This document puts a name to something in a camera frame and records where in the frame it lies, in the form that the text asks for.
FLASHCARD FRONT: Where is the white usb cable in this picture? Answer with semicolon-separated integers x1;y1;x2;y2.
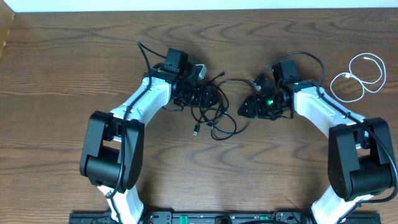
329;52;387;104

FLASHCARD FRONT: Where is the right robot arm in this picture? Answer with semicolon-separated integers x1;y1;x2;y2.
238;60;397;223

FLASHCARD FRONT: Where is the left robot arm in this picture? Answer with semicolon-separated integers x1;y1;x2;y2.
80;48;216;223

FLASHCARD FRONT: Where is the black usb cable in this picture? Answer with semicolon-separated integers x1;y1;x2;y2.
201;78;259;141
190;70;231;137

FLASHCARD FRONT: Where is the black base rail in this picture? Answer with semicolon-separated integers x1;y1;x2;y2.
68;210;382;224

